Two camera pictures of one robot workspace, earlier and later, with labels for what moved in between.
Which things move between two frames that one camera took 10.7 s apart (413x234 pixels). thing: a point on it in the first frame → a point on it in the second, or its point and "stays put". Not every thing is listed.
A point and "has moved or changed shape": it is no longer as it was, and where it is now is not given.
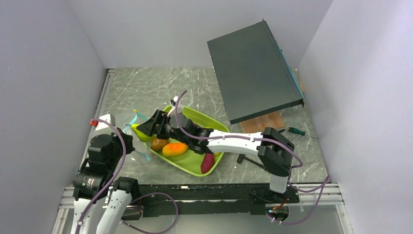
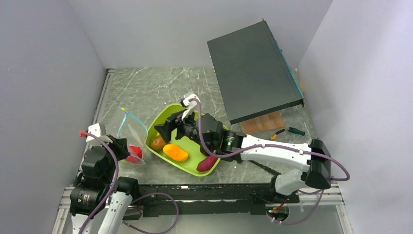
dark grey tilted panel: x=253 y=76 stays put
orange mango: x=174 y=148 has moved or changed shape
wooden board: x=258 y=125 stays put
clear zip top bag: x=141 y=141 has moved or changed shape
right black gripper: x=160 y=118 → x=172 y=123
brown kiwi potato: x=158 y=144 stays put
